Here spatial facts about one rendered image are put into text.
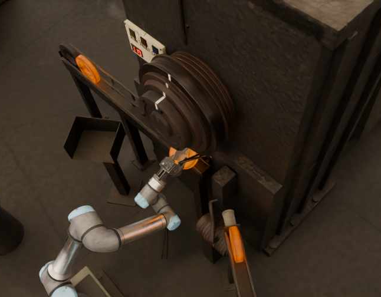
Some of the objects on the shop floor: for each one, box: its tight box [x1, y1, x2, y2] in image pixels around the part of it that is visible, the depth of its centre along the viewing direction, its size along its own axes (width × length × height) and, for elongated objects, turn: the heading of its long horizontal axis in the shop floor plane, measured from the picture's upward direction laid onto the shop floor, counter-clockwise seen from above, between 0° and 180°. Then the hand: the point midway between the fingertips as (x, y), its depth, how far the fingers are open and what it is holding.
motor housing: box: [196, 213, 228, 265], centre depth 220 cm, size 13×22×54 cm, turn 47°
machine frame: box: [122, 0, 381, 257], centre depth 199 cm, size 73×108×176 cm
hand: (187, 150), depth 195 cm, fingers closed
